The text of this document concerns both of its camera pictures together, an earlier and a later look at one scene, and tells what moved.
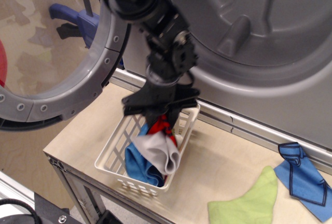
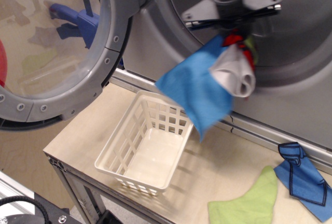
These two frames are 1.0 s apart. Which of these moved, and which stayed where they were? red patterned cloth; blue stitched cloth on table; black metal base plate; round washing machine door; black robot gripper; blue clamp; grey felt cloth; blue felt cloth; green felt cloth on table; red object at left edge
Moved: grey felt cloth; red patterned cloth; black robot gripper; blue felt cloth
Stayed: blue stitched cloth on table; blue clamp; red object at left edge; black metal base plate; green felt cloth on table; round washing machine door
